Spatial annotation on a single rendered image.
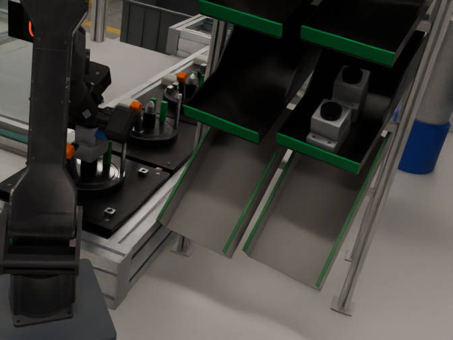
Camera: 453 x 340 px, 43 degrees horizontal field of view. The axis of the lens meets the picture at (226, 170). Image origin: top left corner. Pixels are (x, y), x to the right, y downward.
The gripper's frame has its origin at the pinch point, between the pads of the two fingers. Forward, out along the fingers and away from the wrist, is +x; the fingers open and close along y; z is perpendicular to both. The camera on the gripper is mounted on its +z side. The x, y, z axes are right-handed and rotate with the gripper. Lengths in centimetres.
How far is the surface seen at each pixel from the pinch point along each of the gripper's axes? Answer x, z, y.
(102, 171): 7.3, -5.4, -2.4
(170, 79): 45, 36, 8
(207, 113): -15.7, 1.7, -24.1
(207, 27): 107, 96, 27
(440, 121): 53, 51, -66
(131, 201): 6.4, -9.5, -10.5
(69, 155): -4.4, -8.0, -0.8
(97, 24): 83, 70, 59
